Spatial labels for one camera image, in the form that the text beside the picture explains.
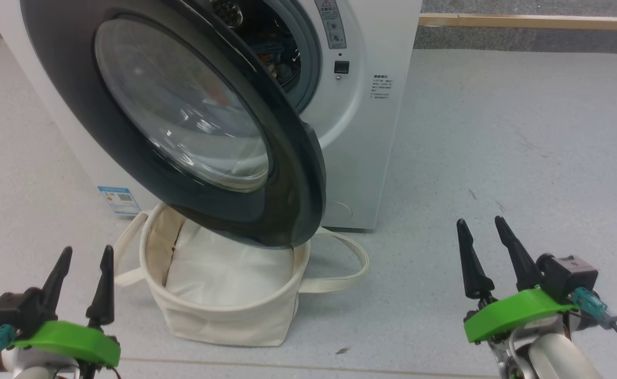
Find wooden baseboard strip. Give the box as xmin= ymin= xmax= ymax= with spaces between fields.
xmin=418 ymin=13 xmax=617 ymax=32

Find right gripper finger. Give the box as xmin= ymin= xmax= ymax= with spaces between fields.
xmin=456 ymin=218 xmax=496 ymax=301
xmin=494 ymin=215 xmax=544 ymax=292

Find grey warning label sticker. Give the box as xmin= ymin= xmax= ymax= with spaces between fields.
xmin=314 ymin=0 xmax=347 ymax=50

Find white front-load washing machine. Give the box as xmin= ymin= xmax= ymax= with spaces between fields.
xmin=0 ymin=0 xmax=424 ymax=232

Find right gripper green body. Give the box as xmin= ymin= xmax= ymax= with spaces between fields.
xmin=464 ymin=288 xmax=579 ymax=344

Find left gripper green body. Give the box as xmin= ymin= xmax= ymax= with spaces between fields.
xmin=11 ymin=320 xmax=122 ymax=368

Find round white filter cover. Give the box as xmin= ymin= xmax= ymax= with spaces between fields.
xmin=323 ymin=200 xmax=353 ymax=228

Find blue energy label sticker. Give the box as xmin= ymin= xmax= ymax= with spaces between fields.
xmin=97 ymin=185 xmax=142 ymax=218

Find blue bear-print garment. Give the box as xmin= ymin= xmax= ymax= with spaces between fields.
xmin=256 ymin=39 xmax=303 ymax=90

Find right arm teal-plug cable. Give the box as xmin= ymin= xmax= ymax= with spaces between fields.
xmin=571 ymin=287 xmax=617 ymax=362

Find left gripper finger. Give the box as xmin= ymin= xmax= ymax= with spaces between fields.
xmin=40 ymin=246 xmax=73 ymax=312
xmin=86 ymin=245 xmax=116 ymax=328

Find dark round glass washer door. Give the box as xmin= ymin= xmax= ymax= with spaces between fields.
xmin=20 ymin=0 xmax=327 ymax=250

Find cream canvas laundry basket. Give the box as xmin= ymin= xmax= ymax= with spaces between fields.
xmin=113 ymin=203 xmax=371 ymax=348

